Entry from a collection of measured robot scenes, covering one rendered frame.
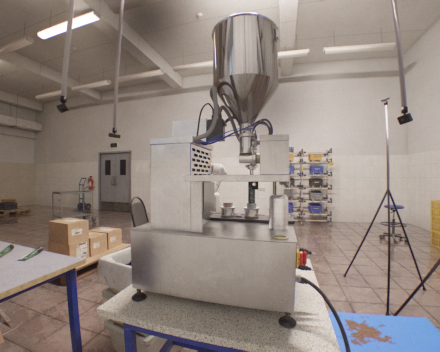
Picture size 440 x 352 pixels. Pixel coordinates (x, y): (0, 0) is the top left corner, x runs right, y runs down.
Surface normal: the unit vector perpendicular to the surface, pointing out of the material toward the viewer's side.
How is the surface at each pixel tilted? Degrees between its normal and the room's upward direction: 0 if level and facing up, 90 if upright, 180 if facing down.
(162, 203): 90
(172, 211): 90
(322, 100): 90
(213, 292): 90
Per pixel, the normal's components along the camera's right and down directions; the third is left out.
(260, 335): 0.00, -1.00
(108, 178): -0.27, 0.00
